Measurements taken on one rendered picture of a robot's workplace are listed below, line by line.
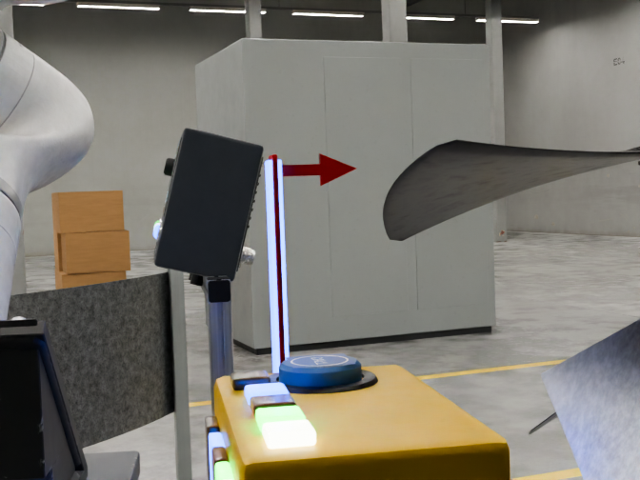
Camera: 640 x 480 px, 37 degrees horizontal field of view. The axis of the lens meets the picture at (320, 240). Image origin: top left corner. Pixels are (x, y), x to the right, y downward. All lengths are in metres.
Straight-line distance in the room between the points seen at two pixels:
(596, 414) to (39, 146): 0.55
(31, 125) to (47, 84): 0.05
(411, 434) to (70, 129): 0.66
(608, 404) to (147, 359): 1.97
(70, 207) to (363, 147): 2.85
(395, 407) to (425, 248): 6.85
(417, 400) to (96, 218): 8.23
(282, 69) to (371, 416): 6.50
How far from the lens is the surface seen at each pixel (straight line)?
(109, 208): 8.63
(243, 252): 1.31
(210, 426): 0.45
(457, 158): 0.66
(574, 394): 0.79
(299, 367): 0.45
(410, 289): 7.22
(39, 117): 0.97
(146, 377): 2.62
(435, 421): 0.38
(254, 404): 0.40
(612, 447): 0.76
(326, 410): 0.40
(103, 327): 2.47
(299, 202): 6.84
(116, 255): 8.65
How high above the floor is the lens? 1.16
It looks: 3 degrees down
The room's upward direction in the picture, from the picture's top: 2 degrees counter-clockwise
